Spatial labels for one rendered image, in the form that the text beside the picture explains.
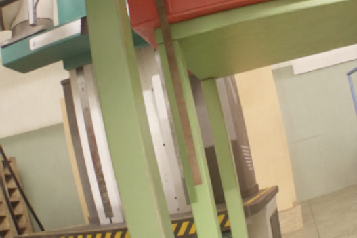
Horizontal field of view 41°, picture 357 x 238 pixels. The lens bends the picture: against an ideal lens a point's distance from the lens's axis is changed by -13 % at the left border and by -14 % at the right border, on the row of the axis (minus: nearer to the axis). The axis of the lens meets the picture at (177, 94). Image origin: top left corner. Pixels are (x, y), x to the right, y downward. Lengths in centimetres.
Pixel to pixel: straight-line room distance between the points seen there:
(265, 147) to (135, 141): 227
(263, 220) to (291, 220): 142
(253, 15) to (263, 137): 207
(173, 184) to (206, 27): 87
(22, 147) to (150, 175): 510
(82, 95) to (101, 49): 105
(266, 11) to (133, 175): 32
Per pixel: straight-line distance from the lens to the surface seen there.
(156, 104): 158
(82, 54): 160
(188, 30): 75
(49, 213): 548
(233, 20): 75
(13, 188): 523
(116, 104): 55
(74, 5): 166
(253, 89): 321
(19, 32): 155
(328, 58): 490
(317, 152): 481
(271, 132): 279
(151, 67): 155
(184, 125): 70
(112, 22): 57
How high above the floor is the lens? 38
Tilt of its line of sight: 10 degrees up
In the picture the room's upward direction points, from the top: 12 degrees counter-clockwise
